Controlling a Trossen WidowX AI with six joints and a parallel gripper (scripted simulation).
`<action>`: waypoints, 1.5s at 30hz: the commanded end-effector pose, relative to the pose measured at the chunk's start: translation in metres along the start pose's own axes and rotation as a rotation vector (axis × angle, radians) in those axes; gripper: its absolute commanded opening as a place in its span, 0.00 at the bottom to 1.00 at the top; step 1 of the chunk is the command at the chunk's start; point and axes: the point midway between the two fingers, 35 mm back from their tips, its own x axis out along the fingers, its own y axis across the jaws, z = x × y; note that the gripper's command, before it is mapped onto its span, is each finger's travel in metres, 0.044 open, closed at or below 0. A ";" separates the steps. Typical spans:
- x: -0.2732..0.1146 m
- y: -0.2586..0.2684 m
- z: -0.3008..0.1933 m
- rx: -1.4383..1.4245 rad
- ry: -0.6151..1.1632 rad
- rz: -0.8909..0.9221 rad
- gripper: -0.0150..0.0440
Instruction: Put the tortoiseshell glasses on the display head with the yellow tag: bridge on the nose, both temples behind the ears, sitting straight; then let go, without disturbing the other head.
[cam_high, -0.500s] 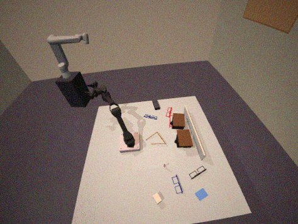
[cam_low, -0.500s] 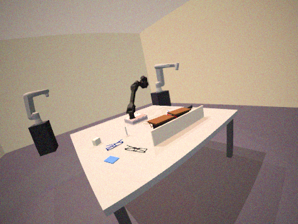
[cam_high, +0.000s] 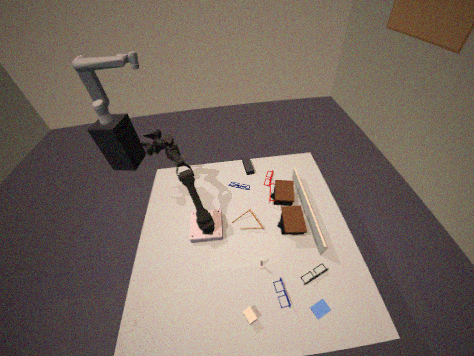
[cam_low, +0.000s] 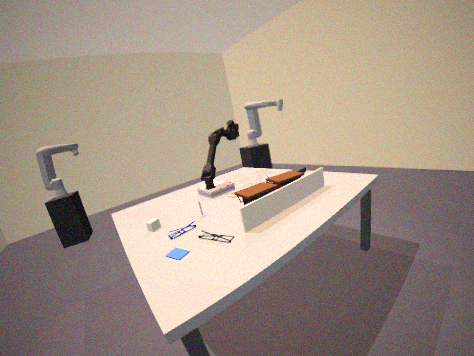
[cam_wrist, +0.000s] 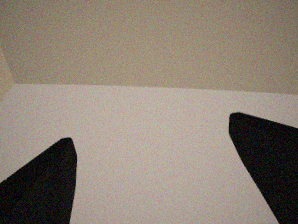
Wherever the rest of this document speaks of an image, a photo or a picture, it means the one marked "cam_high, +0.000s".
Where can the small beige block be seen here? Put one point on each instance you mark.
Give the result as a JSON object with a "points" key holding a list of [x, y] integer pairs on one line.
{"points": [[249, 314]]}

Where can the beige flat panel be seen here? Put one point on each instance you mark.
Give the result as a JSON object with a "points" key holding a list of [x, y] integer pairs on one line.
{"points": [[317, 236]]}

